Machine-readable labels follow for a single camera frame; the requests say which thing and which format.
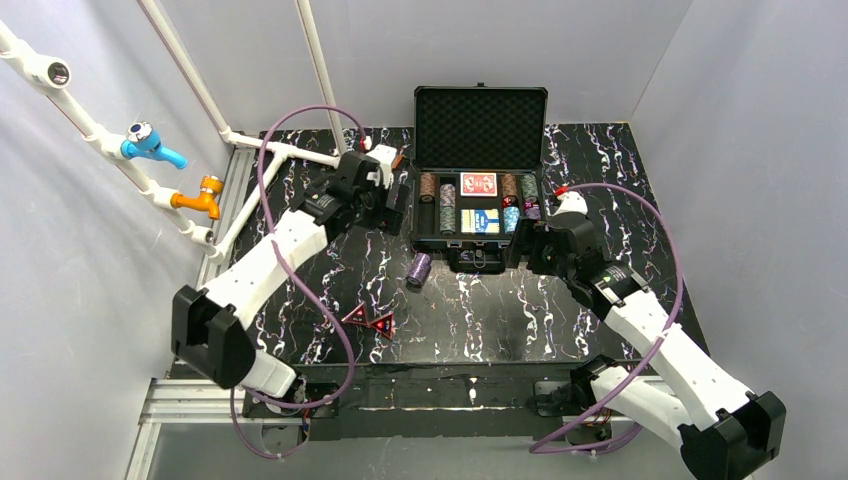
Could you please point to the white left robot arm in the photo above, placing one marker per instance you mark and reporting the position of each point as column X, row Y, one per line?
column 209, row 326

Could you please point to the aluminium rail frame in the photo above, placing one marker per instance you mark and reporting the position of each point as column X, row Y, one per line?
column 202, row 400

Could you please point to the purple chip stack in case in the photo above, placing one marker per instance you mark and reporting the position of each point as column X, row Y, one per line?
column 534, row 212

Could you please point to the red triangle dealer button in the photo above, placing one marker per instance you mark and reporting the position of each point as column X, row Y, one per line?
column 358, row 316

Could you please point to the orange tap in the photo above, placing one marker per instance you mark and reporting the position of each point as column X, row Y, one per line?
column 206, row 200

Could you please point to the blue tap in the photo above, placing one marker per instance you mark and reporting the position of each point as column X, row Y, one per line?
column 143, row 140

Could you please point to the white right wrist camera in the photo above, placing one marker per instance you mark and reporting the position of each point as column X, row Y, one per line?
column 572, row 207

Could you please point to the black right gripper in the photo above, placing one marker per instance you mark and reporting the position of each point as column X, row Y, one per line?
column 530, row 246

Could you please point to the brown chip stack in case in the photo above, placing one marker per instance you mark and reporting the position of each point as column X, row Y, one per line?
column 508, row 185

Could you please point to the purple chip stack on table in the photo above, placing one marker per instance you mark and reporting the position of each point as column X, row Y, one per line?
column 419, row 270

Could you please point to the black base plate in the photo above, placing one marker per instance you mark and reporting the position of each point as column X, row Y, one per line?
column 428, row 400

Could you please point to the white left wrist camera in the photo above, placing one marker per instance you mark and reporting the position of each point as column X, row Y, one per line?
column 385, row 156

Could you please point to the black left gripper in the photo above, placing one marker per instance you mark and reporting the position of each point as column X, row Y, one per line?
column 395, row 201

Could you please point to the white pvc pipe frame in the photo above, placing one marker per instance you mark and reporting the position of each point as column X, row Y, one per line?
column 50, row 76

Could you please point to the red card deck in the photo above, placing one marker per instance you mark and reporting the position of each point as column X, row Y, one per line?
column 478, row 184

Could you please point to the black poker case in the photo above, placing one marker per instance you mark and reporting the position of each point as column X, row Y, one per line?
column 476, row 166

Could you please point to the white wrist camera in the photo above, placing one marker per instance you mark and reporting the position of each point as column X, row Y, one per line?
column 572, row 207
column 385, row 156

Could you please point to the brown chip stack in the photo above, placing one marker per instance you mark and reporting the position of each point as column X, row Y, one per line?
column 427, row 192
column 508, row 185

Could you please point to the dark green chip stack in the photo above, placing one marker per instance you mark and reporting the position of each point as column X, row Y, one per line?
column 447, row 220

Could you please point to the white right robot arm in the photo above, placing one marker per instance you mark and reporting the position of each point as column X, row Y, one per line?
column 721, row 427

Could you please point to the light blue chip stack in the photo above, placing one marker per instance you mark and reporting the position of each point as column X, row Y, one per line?
column 511, row 216

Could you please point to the blue card deck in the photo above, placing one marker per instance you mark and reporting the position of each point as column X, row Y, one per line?
column 480, row 221

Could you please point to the grey pink chip stack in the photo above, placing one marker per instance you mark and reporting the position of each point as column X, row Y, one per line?
column 447, row 195

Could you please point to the green chip stack in case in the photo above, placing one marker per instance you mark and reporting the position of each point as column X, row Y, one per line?
column 529, row 188

